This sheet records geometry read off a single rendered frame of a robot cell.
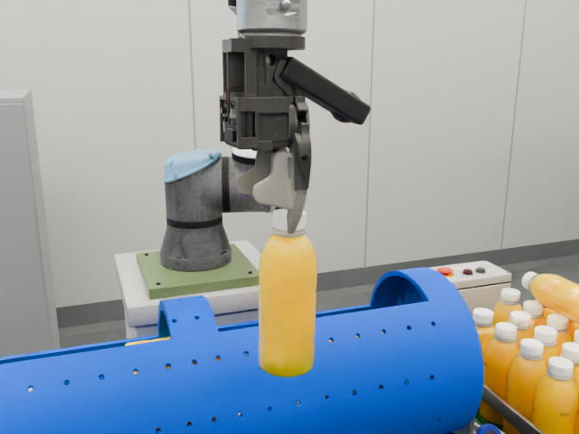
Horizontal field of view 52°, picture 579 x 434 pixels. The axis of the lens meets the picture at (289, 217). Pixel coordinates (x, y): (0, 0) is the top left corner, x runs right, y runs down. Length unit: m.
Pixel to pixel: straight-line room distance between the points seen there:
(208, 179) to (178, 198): 0.07
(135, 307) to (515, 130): 3.82
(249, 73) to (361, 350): 0.45
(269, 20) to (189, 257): 0.68
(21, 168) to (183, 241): 1.15
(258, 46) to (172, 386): 0.45
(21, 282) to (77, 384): 1.57
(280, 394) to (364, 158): 3.22
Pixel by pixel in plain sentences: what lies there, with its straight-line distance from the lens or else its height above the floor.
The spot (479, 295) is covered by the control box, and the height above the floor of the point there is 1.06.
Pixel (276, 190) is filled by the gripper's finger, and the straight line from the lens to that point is 0.65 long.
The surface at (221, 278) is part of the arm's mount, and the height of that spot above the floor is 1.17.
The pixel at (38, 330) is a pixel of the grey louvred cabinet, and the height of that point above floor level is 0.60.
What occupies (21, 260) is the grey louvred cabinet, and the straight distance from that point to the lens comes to 2.36.
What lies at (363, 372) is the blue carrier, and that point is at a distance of 0.90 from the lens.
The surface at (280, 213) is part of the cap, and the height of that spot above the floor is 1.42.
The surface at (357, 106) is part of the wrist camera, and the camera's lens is 0.68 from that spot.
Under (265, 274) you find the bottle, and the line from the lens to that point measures 0.69.
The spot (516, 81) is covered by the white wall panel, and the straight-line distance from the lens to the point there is 4.59.
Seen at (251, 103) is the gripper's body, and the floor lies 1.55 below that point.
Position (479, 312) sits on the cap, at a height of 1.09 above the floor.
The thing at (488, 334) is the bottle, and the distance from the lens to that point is 1.27.
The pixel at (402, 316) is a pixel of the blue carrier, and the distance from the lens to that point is 0.95.
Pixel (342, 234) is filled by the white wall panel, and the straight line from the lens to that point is 4.05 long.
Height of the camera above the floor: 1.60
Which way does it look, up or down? 16 degrees down
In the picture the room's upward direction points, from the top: straight up
